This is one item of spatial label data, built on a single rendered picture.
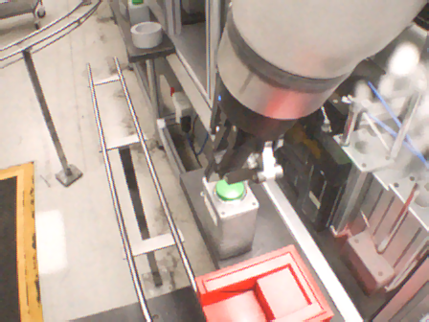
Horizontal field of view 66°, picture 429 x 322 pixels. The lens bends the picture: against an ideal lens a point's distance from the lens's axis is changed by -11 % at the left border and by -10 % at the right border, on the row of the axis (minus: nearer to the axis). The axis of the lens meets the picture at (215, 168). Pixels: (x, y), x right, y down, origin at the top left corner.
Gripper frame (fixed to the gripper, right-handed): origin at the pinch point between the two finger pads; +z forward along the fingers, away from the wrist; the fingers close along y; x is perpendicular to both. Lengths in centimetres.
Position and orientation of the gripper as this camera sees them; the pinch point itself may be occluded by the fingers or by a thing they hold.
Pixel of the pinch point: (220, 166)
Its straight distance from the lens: 46.0
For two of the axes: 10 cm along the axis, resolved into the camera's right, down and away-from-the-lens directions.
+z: -1.8, 3.5, 9.2
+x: -9.4, 2.1, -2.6
